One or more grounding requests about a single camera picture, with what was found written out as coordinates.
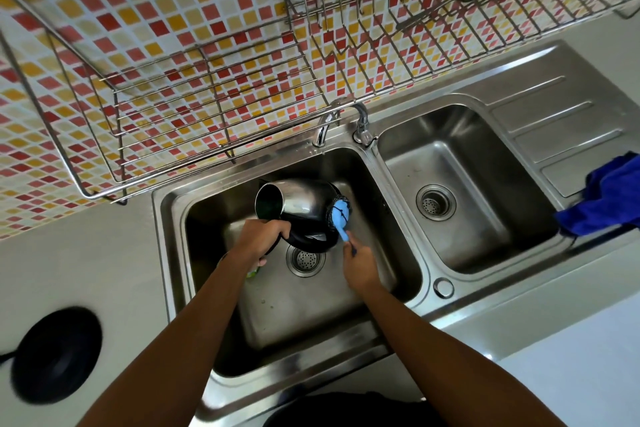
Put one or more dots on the person's left hand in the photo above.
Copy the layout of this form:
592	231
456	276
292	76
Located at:
257	239

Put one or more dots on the person's right hand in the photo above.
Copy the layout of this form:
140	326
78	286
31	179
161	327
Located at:
362	269

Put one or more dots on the person's left fingers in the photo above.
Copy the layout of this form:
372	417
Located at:
277	230

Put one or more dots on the person's right fingers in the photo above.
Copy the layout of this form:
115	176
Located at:
354	249

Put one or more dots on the stainless steel kettle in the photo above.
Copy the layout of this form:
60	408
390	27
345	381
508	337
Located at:
300	206

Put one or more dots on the blue dish brush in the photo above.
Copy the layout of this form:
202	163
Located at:
341	214

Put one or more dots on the person's left forearm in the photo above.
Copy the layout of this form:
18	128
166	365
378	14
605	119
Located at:
175	351

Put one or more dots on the person's right forearm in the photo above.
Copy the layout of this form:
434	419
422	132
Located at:
450	361

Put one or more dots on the metal sink drain strainer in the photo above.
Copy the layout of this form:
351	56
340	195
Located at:
306	261
436	202

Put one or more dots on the small green object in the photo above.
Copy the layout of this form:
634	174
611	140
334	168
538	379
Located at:
255	271

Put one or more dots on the round chrome sink knob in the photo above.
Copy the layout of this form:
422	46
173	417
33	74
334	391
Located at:
443	287

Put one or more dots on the chrome sink faucet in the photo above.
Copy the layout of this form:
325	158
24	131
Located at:
361	124

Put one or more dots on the stainless steel double sink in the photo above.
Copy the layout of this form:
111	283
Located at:
480	166

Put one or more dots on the blue cleaning cloth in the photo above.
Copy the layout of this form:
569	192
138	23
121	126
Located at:
607	199

